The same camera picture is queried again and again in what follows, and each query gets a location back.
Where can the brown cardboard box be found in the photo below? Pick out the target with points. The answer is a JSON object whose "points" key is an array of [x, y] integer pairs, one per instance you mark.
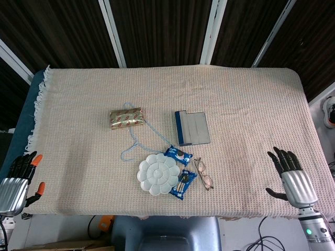
{"points": [[65, 245]]}

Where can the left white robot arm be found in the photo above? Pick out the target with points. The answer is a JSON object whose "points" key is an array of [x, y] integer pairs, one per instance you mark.
{"points": [[2, 221]]}

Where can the blue Oreo packet pink cookie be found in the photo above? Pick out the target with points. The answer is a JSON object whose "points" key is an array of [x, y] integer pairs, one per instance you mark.
{"points": [[178, 154]]}

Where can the white flower-shaped paint palette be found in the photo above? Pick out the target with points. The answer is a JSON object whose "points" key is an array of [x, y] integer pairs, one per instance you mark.
{"points": [[158, 173]]}

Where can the blue padded table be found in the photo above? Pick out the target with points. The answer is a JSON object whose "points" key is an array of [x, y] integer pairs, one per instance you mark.
{"points": [[21, 117]]}

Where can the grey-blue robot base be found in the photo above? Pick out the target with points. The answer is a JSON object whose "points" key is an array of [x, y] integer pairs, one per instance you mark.
{"points": [[167, 235]]}

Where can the blue Oreo packet yellow cookies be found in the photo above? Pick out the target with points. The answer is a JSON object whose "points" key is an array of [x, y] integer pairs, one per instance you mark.
{"points": [[183, 184]]}

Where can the white sneaker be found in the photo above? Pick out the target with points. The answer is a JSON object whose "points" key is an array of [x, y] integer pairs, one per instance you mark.
{"points": [[330, 112]]}

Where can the thin-framed eyeglasses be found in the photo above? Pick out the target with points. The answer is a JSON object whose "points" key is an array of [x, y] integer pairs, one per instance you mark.
{"points": [[201, 166]]}

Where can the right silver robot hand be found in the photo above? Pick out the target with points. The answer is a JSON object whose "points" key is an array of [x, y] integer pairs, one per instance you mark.
{"points": [[298, 185]]}

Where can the beige waffle-weave blanket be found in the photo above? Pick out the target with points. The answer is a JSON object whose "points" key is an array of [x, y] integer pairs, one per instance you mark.
{"points": [[78, 157]]}

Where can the gold red wrapped package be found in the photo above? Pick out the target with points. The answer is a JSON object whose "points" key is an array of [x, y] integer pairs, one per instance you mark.
{"points": [[125, 119]]}

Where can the orange tool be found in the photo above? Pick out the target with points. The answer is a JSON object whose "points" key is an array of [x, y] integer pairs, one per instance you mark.
{"points": [[106, 222]]}

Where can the blue glasses case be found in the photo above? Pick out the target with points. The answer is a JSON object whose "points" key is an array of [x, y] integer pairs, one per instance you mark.
{"points": [[193, 128]]}

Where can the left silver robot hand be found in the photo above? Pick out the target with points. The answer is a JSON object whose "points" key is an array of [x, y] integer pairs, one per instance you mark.
{"points": [[11, 191]]}

